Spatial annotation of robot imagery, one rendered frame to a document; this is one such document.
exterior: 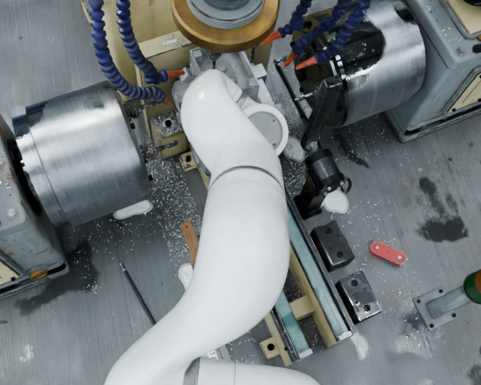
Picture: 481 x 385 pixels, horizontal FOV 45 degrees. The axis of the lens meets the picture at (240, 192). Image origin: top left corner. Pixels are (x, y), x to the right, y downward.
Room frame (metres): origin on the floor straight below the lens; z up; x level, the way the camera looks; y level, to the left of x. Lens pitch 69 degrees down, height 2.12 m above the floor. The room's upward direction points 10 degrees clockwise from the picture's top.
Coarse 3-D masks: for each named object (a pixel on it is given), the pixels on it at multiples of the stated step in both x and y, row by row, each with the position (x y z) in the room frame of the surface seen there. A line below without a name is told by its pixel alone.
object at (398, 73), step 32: (352, 0) 0.88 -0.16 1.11; (384, 0) 0.86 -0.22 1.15; (352, 32) 0.75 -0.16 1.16; (384, 32) 0.77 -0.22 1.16; (416, 32) 0.80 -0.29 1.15; (320, 64) 0.72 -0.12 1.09; (352, 64) 0.69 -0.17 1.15; (384, 64) 0.71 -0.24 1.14; (416, 64) 0.74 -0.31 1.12; (352, 96) 0.65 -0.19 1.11; (384, 96) 0.68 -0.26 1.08
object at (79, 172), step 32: (64, 96) 0.51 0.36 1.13; (96, 96) 0.51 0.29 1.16; (32, 128) 0.42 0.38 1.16; (64, 128) 0.43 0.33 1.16; (96, 128) 0.45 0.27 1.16; (128, 128) 0.46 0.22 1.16; (32, 160) 0.37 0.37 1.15; (64, 160) 0.38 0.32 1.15; (96, 160) 0.39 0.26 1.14; (128, 160) 0.41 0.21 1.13; (32, 192) 0.34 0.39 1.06; (64, 192) 0.33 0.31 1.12; (96, 192) 0.35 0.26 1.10; (128, 192) 0.37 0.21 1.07
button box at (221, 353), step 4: (216, 348) 0.12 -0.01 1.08; (220, 348) 0.12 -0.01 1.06; (224, 348) 0.12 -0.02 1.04; (208, 352) 0.11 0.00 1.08; (212, 352) 0.11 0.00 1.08; (216, 352) 0.11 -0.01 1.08; (220, 352) 0.11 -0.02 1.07; (224, 352) 0.12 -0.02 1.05; (200, 356) 0.10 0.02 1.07; (204, 356) 0.10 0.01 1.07; (208, 356) 0.10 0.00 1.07; (212, 356) 0.10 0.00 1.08; (216, 356) 0.10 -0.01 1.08; (220, 356) 0.11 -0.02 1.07; (224, 356) 0.11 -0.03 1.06; (228, 356) 0.11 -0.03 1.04; (228, 360) 0.11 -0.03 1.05
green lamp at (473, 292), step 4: (476, 272) 0.34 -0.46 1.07; (472, 276) 0.34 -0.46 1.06; (468, 280) 0.33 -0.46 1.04; (472, 280) 0.33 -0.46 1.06; (468, 284) 0.32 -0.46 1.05; (472, 284) 0.32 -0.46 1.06; (468, 288) 0.32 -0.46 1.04; (472, 288) 0.31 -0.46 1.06; (476, 288) 0.31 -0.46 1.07; (468, 292) 0.31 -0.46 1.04; (472, 292) 0.31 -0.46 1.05; (476, 292) 0.30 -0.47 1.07; (472, 296) 0.30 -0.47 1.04; (476, 296) 0.30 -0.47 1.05; (480, 296) 0.30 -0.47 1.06; (476, 300) 0.30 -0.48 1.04; (480, 300) 0.29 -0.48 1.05
